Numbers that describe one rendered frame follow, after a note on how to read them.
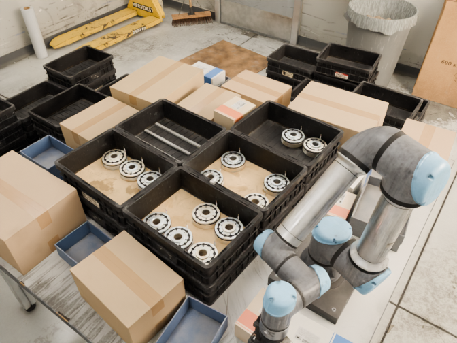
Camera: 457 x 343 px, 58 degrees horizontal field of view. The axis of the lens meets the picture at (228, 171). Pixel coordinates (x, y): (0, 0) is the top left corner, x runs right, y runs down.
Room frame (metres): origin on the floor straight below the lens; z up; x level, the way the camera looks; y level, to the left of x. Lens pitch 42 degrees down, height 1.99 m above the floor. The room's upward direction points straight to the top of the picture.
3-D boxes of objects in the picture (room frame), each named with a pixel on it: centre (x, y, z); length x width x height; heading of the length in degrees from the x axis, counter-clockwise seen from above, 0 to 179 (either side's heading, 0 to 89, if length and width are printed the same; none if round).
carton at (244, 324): (0.67, -0.11, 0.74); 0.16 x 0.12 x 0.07; 144
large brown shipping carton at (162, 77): (1.93, 0.37, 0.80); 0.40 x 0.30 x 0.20; 148
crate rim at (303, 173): (1.20, -0.06, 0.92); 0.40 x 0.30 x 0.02; 51
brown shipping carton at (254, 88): (1.92, -0.15, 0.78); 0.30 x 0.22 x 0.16; 53
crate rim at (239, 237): (0.97, 0.13, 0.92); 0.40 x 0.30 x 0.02; 51
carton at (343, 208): (1.16, -0.44, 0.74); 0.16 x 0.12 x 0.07; 151
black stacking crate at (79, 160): (1.22, 0.44, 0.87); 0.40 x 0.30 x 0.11; 51
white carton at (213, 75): (2.21, 0.14, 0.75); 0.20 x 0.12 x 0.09; 54
